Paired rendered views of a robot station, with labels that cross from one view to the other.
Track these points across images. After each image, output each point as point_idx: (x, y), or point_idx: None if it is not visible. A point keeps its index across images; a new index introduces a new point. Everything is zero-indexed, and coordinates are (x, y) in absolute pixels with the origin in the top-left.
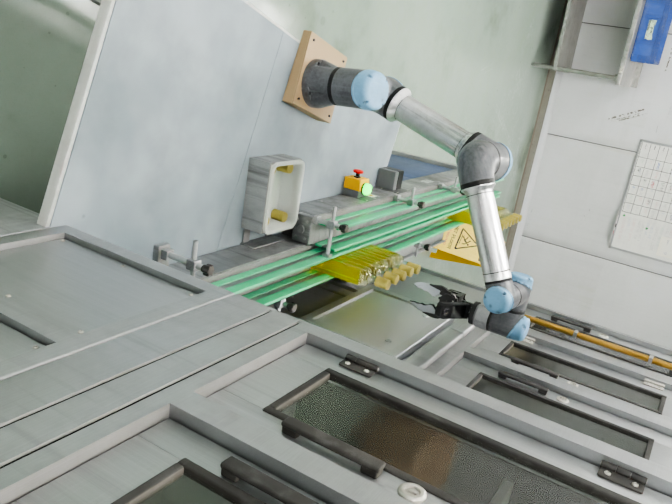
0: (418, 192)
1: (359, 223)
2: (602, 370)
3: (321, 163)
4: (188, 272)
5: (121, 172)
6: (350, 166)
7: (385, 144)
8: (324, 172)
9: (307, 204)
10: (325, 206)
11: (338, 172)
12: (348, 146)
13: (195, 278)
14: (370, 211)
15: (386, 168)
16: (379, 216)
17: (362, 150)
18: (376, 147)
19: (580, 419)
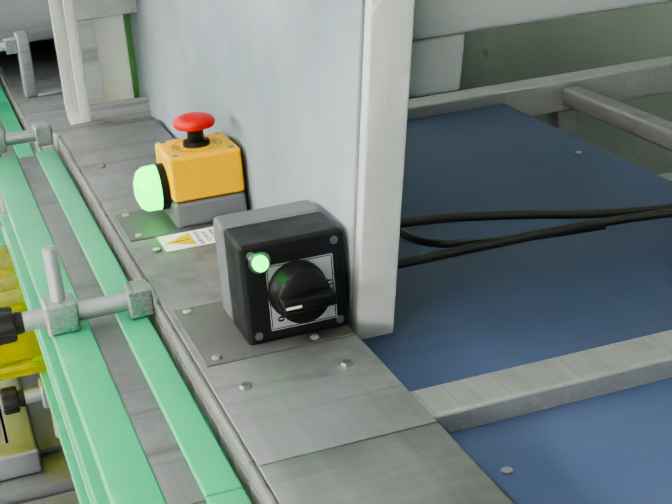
0: (224, 428)
1: (1, 194)
2: None
3: (180, 40)
4: (52, 109)
5: None
6: (234, 106)
7: (318, 89)
8: (190, 77)
9: (151, 137)
10: (118, 152)
11: (214, 104)
12: (214, 17)
13: None
14: (72, 230)
15: (290, 211)
16: (14, 230)
17: (250, 61)
18: (288, 80)
19: None
